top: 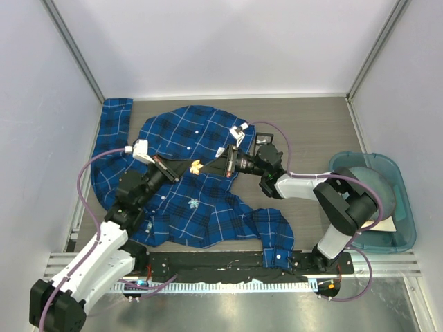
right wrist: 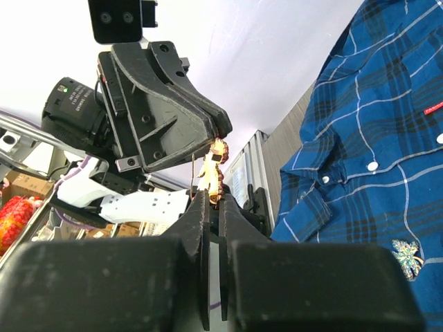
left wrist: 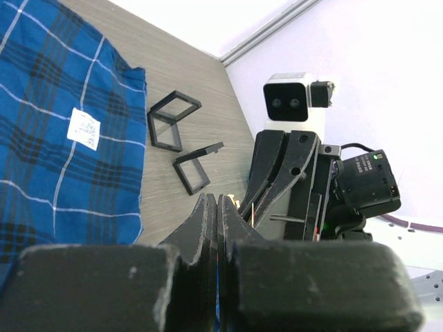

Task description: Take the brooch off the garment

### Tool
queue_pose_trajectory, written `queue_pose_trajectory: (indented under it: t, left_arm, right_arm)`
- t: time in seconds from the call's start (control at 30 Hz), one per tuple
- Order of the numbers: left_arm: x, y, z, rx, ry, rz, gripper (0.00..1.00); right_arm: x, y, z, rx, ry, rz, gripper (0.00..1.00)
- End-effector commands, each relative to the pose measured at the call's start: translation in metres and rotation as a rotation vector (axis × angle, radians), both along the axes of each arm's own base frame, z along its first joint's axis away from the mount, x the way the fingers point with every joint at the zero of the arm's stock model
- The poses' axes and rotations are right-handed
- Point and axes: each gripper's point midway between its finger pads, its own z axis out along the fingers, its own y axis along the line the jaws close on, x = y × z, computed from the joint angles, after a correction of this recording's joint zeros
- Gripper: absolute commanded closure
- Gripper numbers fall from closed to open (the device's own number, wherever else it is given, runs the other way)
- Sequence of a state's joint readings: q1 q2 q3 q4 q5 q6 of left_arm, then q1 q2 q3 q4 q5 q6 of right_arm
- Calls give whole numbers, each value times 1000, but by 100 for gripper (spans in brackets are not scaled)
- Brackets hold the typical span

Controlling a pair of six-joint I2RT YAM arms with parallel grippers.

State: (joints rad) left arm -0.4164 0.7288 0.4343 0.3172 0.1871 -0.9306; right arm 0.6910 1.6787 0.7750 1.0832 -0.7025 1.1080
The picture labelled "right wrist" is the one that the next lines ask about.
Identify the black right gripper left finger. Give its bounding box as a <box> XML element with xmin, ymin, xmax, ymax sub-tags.
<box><xmin>1</xmin><ymin>192</ymin><xmax>210</xmax><ymax>331</ymax></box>

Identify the brown cardboard box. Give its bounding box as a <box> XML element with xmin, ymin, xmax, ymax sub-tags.
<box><xmin>2</xmin><ymin>171</ymin><xmax>54</xmax><ymax>205</ymax></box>

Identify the silver blue leaf brooch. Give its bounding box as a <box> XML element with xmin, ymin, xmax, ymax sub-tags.
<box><xmin>392</xmin><ymin>239</ymin><xmax>424</xmax><ymax>281</ymax></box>

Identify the blue plaid shirt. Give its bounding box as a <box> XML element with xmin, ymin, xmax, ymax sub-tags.
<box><xmin>271</xmin><ymin>0</ymin><xmax>442</xmax><ymax>331</ymax></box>

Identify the red orange mesh bag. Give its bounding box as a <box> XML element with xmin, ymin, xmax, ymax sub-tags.
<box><xmin>1</xmin><ymin>196</ymin><xmax>43</xmax><ymax>256</ymax></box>

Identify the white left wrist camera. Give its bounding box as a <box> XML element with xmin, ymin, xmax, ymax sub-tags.
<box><xmin>88</xmin><ymin>0</ymin><xmax>158</xmax><ymax>45</ymax></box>

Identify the orange leaf brooch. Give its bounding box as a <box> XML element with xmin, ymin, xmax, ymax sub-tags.
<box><xmin>190</xmin><ymin>138</ymin><xmax>229</xmax><ymax>206</ymax></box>

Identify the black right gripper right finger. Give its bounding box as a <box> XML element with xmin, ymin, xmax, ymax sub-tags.
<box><xmin>219</xmin><ymin>195</ymin><xmax>426</xmax><ymax>331</ymax></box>

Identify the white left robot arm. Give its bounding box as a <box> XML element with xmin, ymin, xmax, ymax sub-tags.
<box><xmin>42</xmin><ymin>41</ymin><xmax>233</xmax><ymax>226</ymax></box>

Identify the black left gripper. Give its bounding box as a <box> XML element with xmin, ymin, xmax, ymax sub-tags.
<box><xmin>42</xmin><ymin>41</ymin><xmax>233</xmax><ymax>173</ymax></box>

